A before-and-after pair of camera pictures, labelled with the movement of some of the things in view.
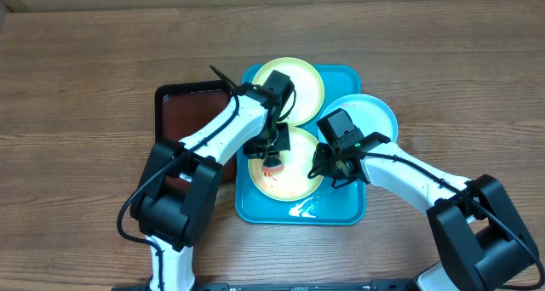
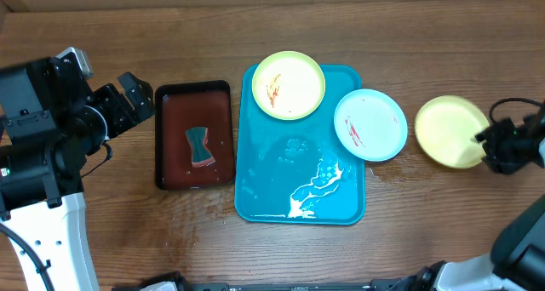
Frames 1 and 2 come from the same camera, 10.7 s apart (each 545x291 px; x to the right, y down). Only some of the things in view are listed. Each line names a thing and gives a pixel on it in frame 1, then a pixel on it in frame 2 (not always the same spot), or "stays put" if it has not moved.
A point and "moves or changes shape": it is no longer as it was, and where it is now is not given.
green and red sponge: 272,165 moves or changes shape
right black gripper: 321,162 to 498,144
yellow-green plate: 292,182 to 444,126
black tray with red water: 183,110 stays put
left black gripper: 251,151 to 123,117
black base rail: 283,286 stays put
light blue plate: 369,114 moves or changes shape
